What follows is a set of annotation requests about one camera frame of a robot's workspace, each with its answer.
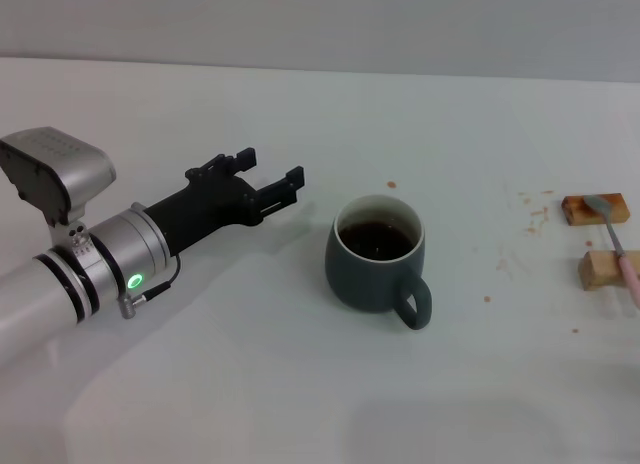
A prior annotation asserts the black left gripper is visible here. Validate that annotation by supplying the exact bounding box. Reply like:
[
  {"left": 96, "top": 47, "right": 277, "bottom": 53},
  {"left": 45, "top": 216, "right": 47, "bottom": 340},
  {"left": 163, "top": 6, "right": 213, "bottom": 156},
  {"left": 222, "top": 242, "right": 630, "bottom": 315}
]
[{"left": 143, "top": 146, "right": 306, "bottom": 258}]

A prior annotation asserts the grey cup with coffee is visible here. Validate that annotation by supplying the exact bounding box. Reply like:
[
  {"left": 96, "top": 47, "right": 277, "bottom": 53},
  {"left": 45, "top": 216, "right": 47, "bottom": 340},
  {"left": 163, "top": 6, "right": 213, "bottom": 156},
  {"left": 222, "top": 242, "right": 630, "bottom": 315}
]
[{"left": 324, "top": 193, "right": 434, "bottom": 331}]

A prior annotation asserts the pink handled metal spoon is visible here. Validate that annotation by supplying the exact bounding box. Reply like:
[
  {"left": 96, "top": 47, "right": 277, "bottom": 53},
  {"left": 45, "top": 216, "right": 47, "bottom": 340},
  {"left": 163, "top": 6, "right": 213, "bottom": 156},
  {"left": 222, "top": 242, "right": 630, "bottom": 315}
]
[{"left": 583, "top": 194, "right": 640, "bottom": 309}]

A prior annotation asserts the plain wooden block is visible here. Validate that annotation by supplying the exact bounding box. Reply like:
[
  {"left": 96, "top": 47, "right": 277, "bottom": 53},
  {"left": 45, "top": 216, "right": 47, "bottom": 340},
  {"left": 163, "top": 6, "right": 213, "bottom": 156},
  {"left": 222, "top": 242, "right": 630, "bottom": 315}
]
[{"left": 578, "top": 249, "right": 640, "bottom": 292}]

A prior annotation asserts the coffee stained wooden block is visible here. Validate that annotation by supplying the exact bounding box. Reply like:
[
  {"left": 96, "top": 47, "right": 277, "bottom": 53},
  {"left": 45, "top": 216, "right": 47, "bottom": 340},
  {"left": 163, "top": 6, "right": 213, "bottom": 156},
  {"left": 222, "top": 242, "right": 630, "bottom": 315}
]
[{"left": 560, "top": 192, "right": 630, "bottom": 227}]

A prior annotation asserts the black wrist cable with plug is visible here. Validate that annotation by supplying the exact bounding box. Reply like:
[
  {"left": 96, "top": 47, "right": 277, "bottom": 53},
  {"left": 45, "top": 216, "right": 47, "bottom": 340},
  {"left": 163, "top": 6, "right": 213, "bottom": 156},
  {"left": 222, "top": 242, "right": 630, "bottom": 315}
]
[{"left": 117, "top": 253, "right": 182, "bottom": 319}]

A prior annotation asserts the silver grey wrist camera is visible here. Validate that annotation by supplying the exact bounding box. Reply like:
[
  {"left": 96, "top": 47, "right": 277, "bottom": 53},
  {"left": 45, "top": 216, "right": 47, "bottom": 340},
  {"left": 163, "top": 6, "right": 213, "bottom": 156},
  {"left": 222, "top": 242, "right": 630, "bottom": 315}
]
[{"left": 0, "top": 127, "right": 117, "bottom": 231}]

